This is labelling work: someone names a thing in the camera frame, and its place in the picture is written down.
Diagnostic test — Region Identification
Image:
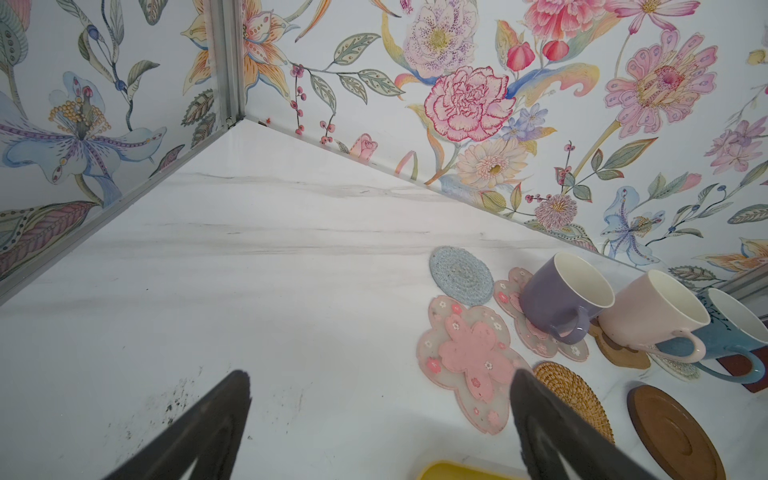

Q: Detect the pink flower coaster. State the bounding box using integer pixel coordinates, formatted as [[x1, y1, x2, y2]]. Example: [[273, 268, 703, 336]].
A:
[[416, 295, 532, 435], [493, 267, 589, 362]]

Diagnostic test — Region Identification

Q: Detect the brown wooden round coaster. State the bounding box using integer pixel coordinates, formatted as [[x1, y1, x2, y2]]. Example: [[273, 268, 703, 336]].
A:
[[627, 385, 726, 480]]

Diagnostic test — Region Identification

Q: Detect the red brown metronome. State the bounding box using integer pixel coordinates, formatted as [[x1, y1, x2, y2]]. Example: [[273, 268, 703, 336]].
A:
[[718, 347, 768, 393]]

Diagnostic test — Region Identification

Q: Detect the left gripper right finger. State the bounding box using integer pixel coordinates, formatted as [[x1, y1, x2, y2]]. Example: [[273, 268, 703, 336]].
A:
[[509, 370, 653, 479]]

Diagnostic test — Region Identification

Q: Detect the yellow tray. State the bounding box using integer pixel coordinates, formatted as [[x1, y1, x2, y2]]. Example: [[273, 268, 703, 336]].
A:
[[416, 460, 529, 480]]

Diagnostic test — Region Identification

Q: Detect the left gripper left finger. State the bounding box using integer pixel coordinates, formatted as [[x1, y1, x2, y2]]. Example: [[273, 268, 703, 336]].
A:
[[107, 370, 252, 479]]

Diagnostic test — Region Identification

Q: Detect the brown paw coaster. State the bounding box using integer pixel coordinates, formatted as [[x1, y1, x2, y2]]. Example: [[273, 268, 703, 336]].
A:
[[589, 319, 651, 370]]

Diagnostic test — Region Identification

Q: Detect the colourful embroidered coaster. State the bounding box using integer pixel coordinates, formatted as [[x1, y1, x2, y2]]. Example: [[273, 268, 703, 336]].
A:
[[649, 354, 700, 382]]

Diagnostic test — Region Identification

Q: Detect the grey woven coaster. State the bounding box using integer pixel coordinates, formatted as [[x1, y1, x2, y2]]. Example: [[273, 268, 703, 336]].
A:
[[429, 246, 494, 306]]

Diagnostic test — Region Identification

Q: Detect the pink handle mug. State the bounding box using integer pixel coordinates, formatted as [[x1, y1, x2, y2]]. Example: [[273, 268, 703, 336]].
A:
[[598, 270, 711, 364]]

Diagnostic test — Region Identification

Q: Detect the rattan woven coaster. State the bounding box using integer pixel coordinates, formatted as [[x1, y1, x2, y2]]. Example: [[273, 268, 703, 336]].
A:
[[534, 362, 615, 444]]

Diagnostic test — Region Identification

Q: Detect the purple handle mug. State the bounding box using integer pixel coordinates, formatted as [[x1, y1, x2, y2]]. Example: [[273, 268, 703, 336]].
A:
[[520, 252, 615, 345]]

